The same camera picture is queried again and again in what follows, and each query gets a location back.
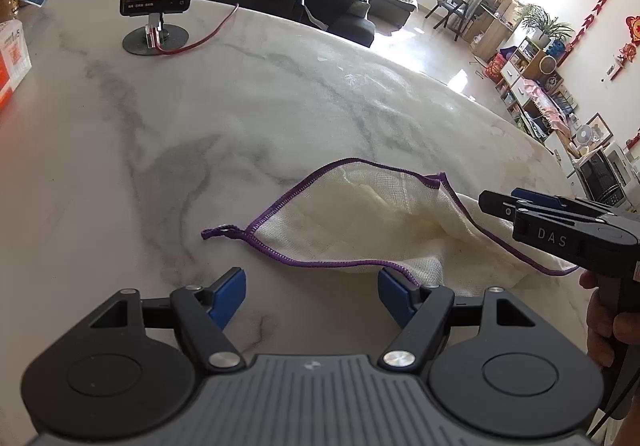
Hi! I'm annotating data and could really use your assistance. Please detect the small white fan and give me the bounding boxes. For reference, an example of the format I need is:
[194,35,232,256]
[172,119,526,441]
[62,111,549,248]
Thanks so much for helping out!
[573,124,600,157]

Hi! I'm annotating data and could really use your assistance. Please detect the green potted plant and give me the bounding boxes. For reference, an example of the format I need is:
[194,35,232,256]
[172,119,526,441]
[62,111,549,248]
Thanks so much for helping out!
[516,4,575,48]

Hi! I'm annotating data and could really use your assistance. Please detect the low shelf cabinet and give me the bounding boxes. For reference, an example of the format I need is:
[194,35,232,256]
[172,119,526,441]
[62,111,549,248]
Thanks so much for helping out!
[496,38,576,144]

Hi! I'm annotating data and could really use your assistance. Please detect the dark wooden chair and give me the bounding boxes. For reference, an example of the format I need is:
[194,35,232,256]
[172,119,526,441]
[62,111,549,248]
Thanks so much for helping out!
[425,0,472,41]

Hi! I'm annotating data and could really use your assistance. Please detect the orange white tissue box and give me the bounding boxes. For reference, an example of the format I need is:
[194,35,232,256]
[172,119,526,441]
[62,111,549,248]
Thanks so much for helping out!
[0,19,32,108]

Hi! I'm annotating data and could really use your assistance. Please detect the round grey phone stand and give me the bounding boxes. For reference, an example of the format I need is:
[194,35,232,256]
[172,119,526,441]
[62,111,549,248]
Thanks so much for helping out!
[122,13,189,56]

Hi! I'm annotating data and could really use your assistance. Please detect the golden cans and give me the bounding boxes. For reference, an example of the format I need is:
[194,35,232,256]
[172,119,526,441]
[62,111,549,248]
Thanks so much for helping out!
[0,0,20,22]

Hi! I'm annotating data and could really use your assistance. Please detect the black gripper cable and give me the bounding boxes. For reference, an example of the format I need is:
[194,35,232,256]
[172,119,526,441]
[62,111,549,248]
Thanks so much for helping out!
[584,364,637,440]

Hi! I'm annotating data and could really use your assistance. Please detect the red charging cable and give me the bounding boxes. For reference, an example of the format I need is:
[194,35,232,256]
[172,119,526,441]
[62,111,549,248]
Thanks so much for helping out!
[154,2,241,56]

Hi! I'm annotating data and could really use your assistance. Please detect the wooden desk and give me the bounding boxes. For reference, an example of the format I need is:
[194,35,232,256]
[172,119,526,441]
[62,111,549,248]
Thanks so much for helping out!
[471,0,521,64]

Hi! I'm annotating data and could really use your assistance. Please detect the person right hand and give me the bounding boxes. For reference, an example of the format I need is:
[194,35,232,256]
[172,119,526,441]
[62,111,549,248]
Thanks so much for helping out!
[579,272,640,368]

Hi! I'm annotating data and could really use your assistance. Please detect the white towel purple trim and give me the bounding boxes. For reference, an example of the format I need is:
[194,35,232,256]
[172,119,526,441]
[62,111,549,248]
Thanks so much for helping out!
[201,158,576,296]

